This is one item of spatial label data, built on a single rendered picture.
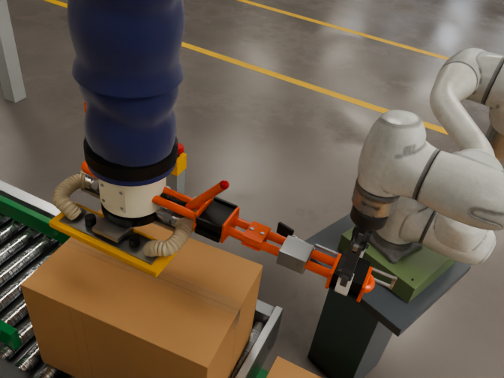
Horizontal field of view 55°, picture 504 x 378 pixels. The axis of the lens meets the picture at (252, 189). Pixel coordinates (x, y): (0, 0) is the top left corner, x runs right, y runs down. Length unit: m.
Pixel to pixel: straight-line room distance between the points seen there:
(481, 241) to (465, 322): 1.27
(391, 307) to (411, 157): 1.02
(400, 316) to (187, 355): 0.81
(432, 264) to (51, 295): 1.31
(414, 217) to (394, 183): 0.86
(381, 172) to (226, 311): 0.71
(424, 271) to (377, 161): 1.03
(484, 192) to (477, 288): 2.35
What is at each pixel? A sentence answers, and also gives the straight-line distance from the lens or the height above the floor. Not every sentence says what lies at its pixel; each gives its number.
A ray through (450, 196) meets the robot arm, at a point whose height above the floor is 1.60.
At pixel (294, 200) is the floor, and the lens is 3.33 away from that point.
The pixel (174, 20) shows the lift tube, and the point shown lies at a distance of 1.02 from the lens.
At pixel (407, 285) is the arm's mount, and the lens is 1.83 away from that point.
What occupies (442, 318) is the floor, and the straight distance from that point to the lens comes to 2.94.
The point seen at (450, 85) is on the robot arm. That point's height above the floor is 1.62.
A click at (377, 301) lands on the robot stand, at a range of 1.83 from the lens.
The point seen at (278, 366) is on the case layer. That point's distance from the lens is 1.83.
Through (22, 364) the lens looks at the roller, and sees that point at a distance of 1.88.
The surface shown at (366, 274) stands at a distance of 1.14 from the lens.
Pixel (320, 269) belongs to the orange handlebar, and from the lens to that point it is 1.13.
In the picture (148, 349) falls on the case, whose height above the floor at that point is 0.91.
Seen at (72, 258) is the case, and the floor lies 0.95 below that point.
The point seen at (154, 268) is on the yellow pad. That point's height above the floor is 1.17.
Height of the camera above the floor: 2.09
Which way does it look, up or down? 38 degrees down
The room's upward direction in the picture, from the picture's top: 8 degrees clockwise
